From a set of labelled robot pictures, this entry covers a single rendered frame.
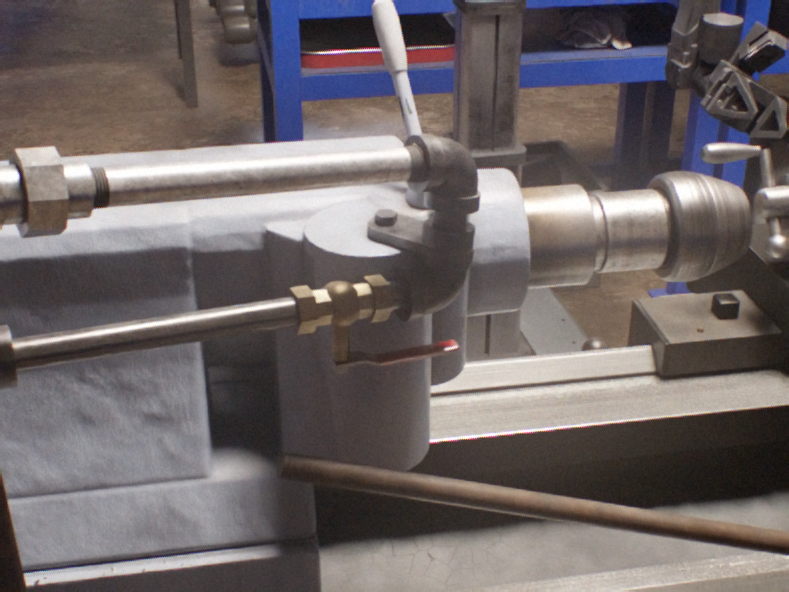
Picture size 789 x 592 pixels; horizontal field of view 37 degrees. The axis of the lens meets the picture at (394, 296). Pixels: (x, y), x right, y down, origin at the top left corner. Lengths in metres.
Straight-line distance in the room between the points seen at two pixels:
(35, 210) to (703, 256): 0.53
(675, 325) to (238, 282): 0.58
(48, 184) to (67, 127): 3.82
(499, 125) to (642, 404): 1.00
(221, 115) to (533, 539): 3.39
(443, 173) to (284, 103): 1.99
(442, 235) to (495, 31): 1.35
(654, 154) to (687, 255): 2.58
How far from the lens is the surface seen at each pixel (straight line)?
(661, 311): 1.30
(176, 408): 0.84
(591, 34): 2.87
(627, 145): 3.47
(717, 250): 0.95
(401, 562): 1.17
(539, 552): 1.19
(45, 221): 0.62
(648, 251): 0.94
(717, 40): 1.82
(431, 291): 0.74
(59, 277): 0.82
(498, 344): 2.29
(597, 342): 1.62
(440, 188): 0.73
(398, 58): 0.83
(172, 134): 4.29
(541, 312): 2.54
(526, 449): 1.17
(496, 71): 2.08
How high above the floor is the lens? 1.49
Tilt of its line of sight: 29 degrees down
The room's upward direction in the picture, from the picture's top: straight up
